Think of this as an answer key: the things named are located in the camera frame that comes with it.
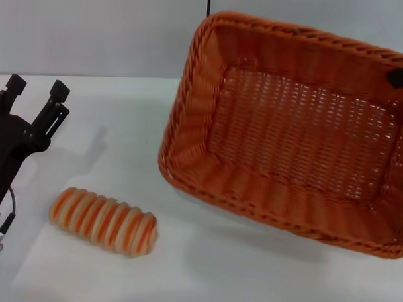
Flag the black cable with metal plug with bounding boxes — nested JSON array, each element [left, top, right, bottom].
[[0, 185, 19, 254]]

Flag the orange woven plastic basket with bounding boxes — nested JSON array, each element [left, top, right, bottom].
[[154, 9, 403, 262]]

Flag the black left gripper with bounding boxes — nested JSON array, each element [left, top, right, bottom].
[[0, 73, 71, 209]]

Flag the orange white striped bread roll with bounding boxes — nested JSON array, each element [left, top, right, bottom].
[[48, 185, 160, 258]]

